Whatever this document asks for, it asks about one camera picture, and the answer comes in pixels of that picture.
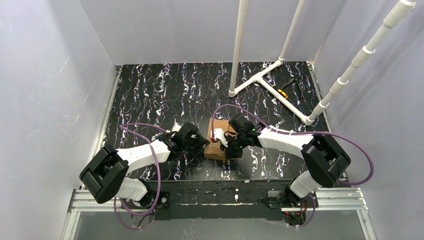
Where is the brown cardboard box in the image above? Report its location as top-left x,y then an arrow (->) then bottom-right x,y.
203,118 -> 235,161

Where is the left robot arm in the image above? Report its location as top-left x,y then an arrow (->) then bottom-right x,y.
79,122 -> 210,204

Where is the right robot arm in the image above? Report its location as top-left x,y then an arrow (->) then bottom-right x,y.
210,114 -> 351,207

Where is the yellow black small tool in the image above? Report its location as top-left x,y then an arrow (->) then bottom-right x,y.
277,89 -> 289,99

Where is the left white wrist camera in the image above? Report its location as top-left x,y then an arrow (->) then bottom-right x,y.
171,122 -> 182,132

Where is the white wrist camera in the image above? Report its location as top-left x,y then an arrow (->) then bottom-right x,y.
171,122 -> 182,132
210,128 -> 228,148

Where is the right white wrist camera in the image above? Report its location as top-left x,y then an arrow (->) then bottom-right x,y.
210,128 -> 228,148

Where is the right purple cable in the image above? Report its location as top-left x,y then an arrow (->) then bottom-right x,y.
210,103 -> 375,229

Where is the purple cable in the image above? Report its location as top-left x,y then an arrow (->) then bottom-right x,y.
210,103 -> 375,229
113,123 -> 181,231

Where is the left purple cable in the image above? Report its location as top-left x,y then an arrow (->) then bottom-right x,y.
113,123 -> 181,231

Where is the aluminium rail frame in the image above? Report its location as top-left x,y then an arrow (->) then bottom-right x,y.
68,62 -> 377,239

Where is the white PVC pipe frame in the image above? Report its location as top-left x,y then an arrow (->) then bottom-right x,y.
228,0 -> 417,127

